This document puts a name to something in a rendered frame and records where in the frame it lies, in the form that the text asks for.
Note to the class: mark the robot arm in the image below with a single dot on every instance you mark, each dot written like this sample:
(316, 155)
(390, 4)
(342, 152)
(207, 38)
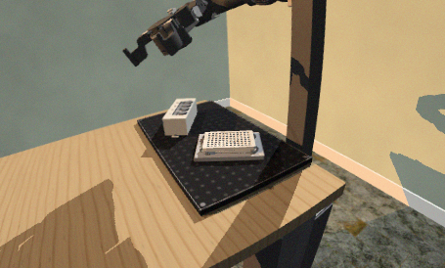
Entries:
(208, 9)

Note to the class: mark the cream push-button panel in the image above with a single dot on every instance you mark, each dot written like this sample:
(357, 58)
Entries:
(178, 120)

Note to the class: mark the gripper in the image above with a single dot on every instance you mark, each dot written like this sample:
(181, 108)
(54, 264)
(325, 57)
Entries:
(172, 44)

